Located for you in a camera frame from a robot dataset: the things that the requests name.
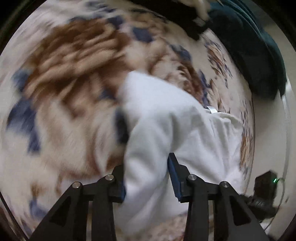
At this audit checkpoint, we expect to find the white small garment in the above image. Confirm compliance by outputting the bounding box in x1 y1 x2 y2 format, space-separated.
115 71 244 235

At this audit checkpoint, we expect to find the floral fleece bed blanket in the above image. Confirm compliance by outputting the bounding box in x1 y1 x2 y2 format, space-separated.
1 1 254 240

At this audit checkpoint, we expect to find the black cable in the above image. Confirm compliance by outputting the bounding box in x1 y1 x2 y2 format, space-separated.
261 177 289 232

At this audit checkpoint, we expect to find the dark teal blanket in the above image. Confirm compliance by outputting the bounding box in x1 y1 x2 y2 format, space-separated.
134 1 287 99

